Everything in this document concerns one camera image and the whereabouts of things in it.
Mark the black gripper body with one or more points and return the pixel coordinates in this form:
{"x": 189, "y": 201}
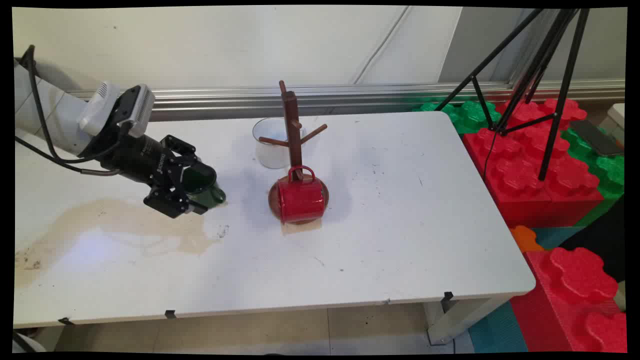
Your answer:
{"x": 140, "y": 157}

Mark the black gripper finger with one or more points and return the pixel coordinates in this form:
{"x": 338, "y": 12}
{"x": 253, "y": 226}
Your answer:
{"x": 170, "y": 204}
{"x": 179, "y": 146}

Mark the dark green mug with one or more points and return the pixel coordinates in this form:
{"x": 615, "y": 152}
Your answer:
{"x": 205, "y": 185}

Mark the red enamel mug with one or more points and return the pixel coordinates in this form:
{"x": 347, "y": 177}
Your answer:
{"x": 301, "y": 199}

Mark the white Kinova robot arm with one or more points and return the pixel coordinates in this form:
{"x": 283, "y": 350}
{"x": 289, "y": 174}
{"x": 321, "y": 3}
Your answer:
{"x": 55, "y": 117}

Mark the white enamel mug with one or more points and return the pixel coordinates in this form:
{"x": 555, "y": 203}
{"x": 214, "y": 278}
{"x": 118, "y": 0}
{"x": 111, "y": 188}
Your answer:
{"x": 270, "y": 150}

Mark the black tape strip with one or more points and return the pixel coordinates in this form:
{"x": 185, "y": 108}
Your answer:
{"x": 65, "y": 321}
{"x": 446, "y": 300}
{"x": 170, "y": 314}

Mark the brown wooden mug tree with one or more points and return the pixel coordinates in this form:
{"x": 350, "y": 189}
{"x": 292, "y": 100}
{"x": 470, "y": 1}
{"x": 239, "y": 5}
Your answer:
{"x": 290, "y": 125}

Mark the green foam block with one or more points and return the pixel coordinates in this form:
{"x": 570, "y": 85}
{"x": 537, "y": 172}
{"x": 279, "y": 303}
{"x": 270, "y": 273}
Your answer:
{"x": 607, "y": 175}
{"x": 470, "y": 114}

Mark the white table leg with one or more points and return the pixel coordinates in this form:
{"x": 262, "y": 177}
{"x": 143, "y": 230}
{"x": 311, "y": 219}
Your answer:
{"x": 455, "y": 320}

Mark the large red foam block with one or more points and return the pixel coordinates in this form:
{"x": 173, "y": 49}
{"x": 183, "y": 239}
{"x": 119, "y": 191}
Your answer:
{"x": 525, "y": 170}

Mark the teal foam mat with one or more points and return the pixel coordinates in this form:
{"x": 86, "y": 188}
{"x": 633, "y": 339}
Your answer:
{"x": 497, "y": 332}

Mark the orange foam piece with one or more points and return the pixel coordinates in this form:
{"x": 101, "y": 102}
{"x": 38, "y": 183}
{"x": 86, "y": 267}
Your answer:
{"x": 525, "y": 238}

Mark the black tripod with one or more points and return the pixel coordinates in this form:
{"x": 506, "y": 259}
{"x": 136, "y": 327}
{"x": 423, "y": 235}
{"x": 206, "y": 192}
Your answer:
{"x": 545, "y": 60}

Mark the red foam block flower studs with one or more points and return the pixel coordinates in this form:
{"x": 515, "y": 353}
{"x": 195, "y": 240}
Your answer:
{"x": 575, "y": 300}

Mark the black smartphone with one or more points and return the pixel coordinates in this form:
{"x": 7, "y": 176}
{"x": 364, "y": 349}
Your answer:
{"x": 596, "y": 138}

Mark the white grey wrist camera box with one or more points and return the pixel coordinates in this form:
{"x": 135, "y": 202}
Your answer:
{"x": 112, "y": 107}

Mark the silver metal wall rail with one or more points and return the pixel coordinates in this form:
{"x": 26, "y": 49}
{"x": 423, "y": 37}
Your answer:
{"x": 350, "y": 97}

